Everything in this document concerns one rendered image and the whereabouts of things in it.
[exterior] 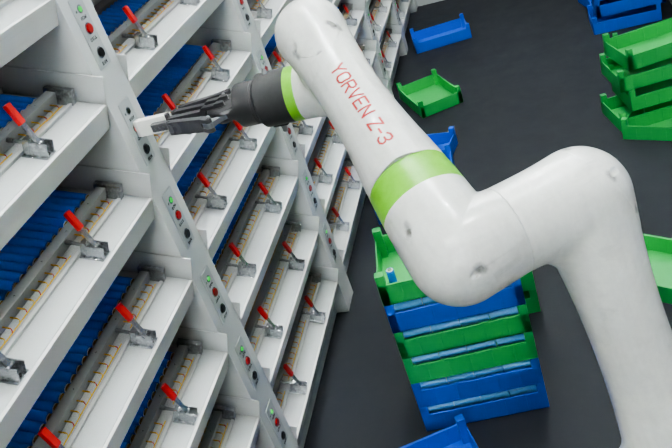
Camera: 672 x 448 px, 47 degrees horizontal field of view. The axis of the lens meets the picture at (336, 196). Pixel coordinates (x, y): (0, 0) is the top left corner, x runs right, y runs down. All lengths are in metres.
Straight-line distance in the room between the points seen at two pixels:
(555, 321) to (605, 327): 1.19
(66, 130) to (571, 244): 0.78
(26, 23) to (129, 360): 0.56
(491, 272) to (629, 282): 0.18
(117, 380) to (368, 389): 0.95
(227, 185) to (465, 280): 0.99
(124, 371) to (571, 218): 0.78
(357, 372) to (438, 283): 1.33
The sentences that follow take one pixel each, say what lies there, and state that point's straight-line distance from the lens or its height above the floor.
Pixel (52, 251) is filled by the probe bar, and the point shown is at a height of 0.92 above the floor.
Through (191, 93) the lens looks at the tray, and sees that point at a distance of 1.79.
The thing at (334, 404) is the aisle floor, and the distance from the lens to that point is 2.12.
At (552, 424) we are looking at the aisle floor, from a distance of 1.92.
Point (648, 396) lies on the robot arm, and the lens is 1.03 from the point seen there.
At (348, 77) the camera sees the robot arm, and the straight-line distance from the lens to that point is 1.03.
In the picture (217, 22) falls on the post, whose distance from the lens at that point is 2.00.
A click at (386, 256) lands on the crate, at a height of 0.41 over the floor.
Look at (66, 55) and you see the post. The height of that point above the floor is 1.16.
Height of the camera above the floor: 1.43
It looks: 28 degrees down
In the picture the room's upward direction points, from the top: 19 degrees counter-clockwise
